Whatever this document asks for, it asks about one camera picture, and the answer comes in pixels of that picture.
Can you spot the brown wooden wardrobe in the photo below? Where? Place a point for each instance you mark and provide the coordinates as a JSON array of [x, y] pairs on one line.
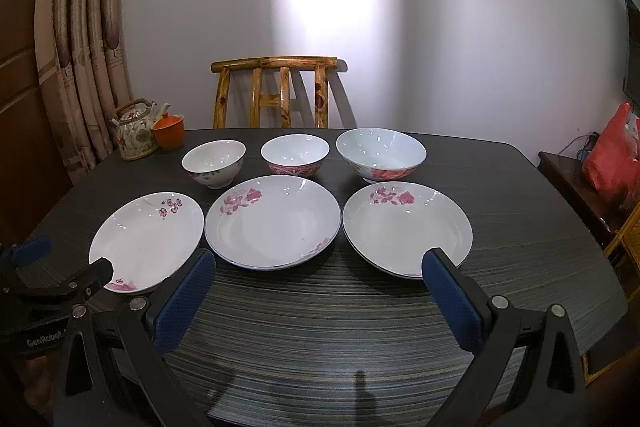
[[25, 107]]

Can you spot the small white bowl dark floral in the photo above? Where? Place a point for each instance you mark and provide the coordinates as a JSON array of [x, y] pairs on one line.
[[212, 159]]

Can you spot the black television screen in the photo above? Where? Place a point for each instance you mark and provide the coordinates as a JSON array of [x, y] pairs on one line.
[[632, 52]]

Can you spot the orange lidded cup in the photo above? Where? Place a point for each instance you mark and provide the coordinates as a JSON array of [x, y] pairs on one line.
[[167, 134]]

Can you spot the yellow wooden furniture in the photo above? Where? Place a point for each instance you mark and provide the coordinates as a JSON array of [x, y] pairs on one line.
[[625, 242]]

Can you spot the red plastic bag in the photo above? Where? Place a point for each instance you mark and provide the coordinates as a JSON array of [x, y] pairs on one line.
[[612, 157]]

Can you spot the pink patterned bowl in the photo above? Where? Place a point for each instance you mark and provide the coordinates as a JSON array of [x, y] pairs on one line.
[[295, 152]]

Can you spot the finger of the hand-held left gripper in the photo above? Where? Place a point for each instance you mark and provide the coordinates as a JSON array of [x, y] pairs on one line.
[[31, 252], [92, 276]]

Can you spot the beige patterned curtain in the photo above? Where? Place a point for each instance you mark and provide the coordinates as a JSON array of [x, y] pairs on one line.
[[82, 57]]

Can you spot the white plate purple flower print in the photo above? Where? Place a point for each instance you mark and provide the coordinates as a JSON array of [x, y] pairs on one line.
[[145, 237]]

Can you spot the white plate pink rose print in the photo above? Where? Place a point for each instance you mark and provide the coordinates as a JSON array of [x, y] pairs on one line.
[[275, 222], [405, 227]]

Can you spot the large white bowl red rose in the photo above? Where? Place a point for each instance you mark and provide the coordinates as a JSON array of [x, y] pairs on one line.
[[380, 149]]

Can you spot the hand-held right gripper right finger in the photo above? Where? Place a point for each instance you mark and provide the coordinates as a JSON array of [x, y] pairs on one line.
[[452, 302]]

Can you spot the dark wooden side cabinet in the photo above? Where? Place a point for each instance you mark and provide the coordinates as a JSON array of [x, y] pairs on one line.
[[565, 177]]

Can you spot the wooden chair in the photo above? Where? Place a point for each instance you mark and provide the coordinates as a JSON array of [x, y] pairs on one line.
[[272, 63]]

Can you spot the floral ceramic teapot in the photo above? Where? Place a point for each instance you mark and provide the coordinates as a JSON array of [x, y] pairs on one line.
[[134, 134]]

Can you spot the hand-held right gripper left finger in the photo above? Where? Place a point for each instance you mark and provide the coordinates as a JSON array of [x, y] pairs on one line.
[[184, 302]]

